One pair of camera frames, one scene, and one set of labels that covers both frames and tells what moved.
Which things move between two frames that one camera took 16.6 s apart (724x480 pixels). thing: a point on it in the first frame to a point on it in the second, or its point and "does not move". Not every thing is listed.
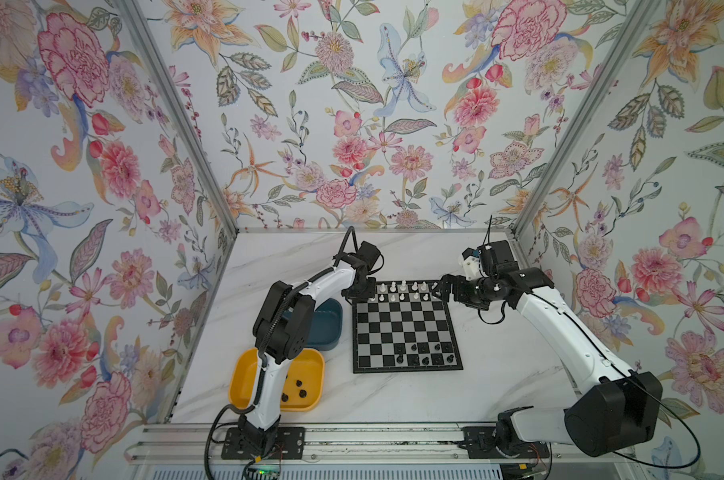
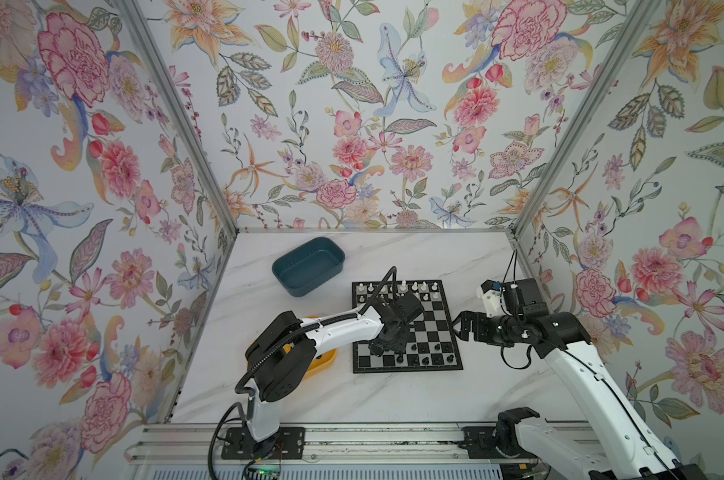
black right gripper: (459, 283) to (478, 319)
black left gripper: (369, 293) to (399, 348)
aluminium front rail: (337, 441) does not move
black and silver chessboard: (403, 328) does not move
